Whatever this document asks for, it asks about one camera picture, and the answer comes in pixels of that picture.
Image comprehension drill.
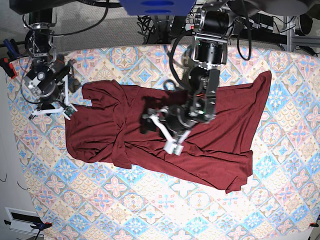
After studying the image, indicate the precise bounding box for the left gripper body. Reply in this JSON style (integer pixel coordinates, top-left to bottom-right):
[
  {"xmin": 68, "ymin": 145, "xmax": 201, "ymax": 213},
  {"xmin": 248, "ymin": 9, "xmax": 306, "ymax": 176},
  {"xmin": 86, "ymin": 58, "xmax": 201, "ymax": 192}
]
[{"xmin": 142, "ymin": 105, "xmax": 194, "ymax": 155}]

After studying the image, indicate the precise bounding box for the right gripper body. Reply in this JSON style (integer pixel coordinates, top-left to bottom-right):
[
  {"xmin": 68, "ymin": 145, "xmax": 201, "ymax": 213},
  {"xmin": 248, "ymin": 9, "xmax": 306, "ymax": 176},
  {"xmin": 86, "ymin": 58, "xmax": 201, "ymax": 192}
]
[{"xmin": 27, "ymin": 65, "xmax": 78, "ymax": 120}]

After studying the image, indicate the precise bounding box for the dark red t-shirt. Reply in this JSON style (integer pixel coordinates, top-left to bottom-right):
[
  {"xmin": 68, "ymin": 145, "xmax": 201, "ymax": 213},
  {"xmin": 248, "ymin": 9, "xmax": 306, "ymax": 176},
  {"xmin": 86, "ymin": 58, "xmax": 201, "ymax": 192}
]
[{"xmin": 65, "ymin": 71, "xmax": 272, "ymax": 193}]

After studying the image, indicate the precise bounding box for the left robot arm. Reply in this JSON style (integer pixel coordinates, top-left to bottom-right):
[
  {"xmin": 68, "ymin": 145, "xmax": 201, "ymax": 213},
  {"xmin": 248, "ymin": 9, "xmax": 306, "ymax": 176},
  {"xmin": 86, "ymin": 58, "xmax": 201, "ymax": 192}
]
[{"xmin": 143, "ymin": 0, "xmax": 314, "ymax": 156}]

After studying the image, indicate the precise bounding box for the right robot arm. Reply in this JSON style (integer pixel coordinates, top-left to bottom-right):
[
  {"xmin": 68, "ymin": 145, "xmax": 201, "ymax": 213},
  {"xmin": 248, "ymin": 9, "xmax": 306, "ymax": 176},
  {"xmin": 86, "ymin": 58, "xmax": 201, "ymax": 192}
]
[{"xmin": 9, "ymin": 0, "xmax": 77, "ymax": 120}]

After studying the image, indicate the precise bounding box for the orange black clamp upper left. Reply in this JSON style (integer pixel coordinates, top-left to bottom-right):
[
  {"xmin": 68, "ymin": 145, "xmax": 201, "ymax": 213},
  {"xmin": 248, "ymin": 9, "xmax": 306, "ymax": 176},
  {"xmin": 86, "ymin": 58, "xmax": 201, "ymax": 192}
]
[{"xmin": 0, "ymin": 57, "xmax": 17, "ymax": 79}]

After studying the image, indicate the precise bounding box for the orange black clamp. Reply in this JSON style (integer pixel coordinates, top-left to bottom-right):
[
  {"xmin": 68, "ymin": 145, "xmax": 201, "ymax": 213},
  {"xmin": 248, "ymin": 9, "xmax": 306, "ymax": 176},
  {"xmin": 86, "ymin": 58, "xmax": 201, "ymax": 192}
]
[
  {"xmin": 0, "ymin": 57, "xmax": 17, "ymax": 79},
  {"xmin": 4, "ymin": 220, "xmax": 52, "ymax": 231}
]

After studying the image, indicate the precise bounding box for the black round stool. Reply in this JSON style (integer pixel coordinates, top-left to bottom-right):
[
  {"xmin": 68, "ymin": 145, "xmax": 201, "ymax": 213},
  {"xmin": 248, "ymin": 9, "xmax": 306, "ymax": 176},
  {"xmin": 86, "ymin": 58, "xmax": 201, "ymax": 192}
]
[{"xmin": 24, "ymin": 30, "xmax": 33, "ymax": 55}]

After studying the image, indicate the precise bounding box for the white power strip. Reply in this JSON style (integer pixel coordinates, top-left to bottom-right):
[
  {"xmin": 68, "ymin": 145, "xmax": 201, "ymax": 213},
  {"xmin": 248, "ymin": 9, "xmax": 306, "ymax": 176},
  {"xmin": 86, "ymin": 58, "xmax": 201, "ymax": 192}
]
[{"xmin": 184, "ymin": 23, "xmax": 198, "ymax": 32}]

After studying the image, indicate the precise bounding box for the white floor box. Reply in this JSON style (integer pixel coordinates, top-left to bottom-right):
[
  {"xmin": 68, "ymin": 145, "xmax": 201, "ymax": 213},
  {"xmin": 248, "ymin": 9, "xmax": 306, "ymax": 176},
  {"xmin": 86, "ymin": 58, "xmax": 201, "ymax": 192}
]
[{"xmin": 4, "ymin": 207, "xmax": 41, "ymax": 236}]

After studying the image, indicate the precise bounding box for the orange black clamp lower left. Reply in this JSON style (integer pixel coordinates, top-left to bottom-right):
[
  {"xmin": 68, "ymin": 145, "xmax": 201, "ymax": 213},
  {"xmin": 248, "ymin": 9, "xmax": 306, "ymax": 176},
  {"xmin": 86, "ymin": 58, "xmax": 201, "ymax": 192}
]
[{"xmin": 4, "ymin": 220, "xmax": 52, "ymax": 231}]

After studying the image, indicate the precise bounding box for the orange clamp lower right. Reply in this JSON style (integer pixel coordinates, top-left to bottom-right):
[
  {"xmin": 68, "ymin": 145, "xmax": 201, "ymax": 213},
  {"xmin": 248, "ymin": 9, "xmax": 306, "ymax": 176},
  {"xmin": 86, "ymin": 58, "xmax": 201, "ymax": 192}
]
[{"xmin": 309, "ymin": 222, "xmax": 319, "ymax": 228}]

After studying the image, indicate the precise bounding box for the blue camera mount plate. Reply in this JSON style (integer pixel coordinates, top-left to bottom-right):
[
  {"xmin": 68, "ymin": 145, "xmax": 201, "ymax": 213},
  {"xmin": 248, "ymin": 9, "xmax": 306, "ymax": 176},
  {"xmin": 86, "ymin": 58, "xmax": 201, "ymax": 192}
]
[{"xmin": 119, "ymin": 0, "xmax": 196, "ymax": 16}]

